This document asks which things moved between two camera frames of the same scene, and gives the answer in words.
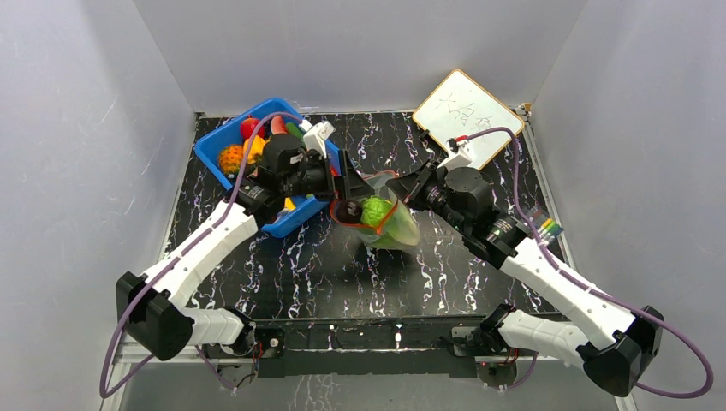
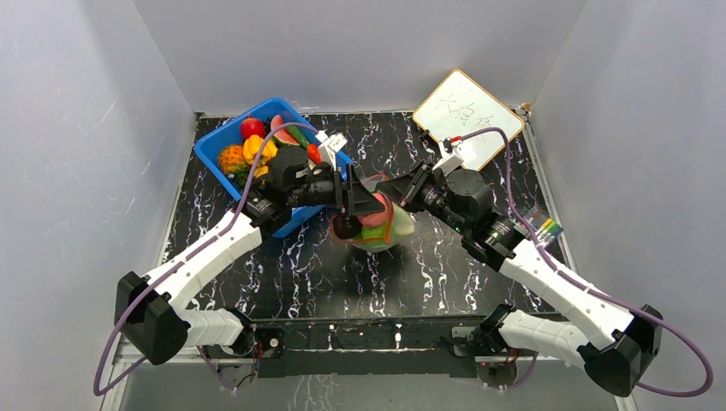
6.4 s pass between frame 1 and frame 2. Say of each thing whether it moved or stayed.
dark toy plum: moved
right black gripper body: stayed
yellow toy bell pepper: stayed
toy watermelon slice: stayed
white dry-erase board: stayed
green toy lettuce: moved
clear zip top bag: moved
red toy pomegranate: stayed
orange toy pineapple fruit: stayed
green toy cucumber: stayed
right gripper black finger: stayed
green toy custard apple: moved
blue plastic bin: stayed
